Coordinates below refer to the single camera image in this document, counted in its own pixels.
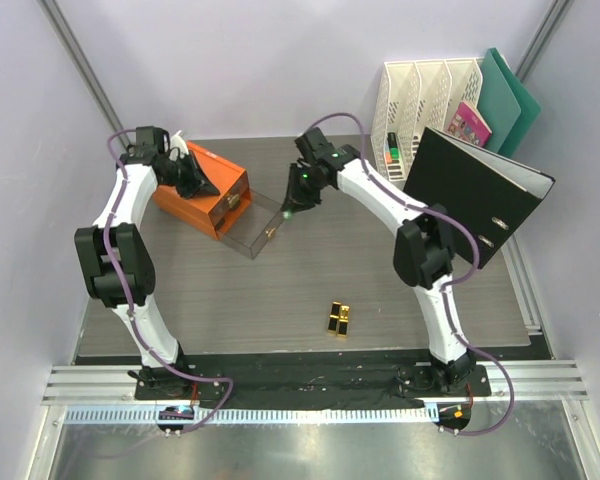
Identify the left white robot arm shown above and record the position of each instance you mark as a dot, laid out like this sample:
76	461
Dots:
116	265

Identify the black lever arch binder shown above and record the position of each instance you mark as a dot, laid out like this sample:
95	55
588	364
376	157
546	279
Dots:
490	195

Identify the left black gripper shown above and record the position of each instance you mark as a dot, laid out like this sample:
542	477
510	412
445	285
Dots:
185	175

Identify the green folder back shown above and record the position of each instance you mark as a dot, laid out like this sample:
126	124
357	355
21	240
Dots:
528	108

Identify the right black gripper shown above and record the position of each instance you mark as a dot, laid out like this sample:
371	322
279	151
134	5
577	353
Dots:
292	191

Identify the white mesh file rack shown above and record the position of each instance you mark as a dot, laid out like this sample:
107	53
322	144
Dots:
414	95

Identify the orange drawer organizer box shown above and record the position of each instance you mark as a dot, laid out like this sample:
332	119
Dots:
205	213

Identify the green folder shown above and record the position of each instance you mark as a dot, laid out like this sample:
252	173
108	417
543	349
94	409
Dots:
497	103
528	108

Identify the white slotted cable duct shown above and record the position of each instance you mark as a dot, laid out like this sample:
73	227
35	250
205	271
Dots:
171	415

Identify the pink booklet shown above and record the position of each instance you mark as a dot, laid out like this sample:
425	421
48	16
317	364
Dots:
467	124

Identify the green orange highlighter markers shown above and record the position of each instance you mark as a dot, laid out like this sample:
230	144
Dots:
392	152

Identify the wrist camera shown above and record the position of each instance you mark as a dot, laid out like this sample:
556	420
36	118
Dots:
313	145
152	137

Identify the clear acrylic drawer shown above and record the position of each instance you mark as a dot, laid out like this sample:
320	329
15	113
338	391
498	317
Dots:
237	203
255	226

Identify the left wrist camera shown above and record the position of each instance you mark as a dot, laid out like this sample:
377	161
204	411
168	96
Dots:
152	137

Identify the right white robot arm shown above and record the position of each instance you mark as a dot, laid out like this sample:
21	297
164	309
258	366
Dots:
423	245

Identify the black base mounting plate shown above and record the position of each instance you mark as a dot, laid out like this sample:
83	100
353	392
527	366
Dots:
311	380

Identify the green folder front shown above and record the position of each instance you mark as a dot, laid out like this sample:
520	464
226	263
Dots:
497	103

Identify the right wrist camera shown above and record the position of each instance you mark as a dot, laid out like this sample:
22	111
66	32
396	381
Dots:
313	145

